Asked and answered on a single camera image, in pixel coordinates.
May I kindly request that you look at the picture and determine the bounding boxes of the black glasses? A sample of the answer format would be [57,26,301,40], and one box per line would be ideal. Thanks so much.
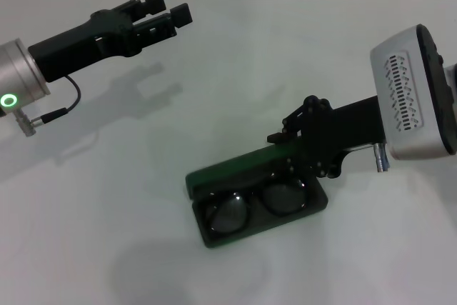
[199,171,310,239]

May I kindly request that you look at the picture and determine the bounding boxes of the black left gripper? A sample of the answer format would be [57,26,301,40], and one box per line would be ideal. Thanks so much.
[27,0,194,84]

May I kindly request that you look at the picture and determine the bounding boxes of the green glasses case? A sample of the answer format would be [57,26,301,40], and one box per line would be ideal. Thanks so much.
[185,139,329,251]

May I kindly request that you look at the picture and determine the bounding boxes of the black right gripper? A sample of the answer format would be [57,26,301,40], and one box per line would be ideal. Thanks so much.
[266,94,388,180]

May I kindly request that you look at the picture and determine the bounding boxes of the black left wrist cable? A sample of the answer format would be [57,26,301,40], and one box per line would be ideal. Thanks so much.
[15,75,82,139]

